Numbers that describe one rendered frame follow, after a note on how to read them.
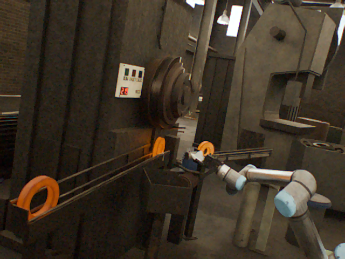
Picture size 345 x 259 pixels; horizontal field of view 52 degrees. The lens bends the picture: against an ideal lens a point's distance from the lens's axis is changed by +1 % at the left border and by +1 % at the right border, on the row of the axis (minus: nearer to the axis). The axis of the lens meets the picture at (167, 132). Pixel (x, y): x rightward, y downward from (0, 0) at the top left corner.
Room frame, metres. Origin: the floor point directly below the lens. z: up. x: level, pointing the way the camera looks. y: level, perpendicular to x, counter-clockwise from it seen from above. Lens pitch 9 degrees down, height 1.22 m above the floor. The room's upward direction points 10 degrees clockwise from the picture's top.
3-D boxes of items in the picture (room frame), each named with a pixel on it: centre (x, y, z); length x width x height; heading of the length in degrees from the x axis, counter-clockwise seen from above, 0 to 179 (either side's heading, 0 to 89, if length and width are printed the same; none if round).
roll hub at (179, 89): (2.24, -0.06, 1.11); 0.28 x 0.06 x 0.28; 159
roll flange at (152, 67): (2.30, 0.11, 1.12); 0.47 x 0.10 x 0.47; 159
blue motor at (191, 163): (4.52, -0.39, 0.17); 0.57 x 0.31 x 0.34; 179
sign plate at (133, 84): (1.99, 0.26, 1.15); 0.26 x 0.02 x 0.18; 159
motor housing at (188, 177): (2.53, -0.21, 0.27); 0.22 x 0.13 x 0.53; 159
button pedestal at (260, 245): (2.64, -0.90, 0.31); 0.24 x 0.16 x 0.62; 159
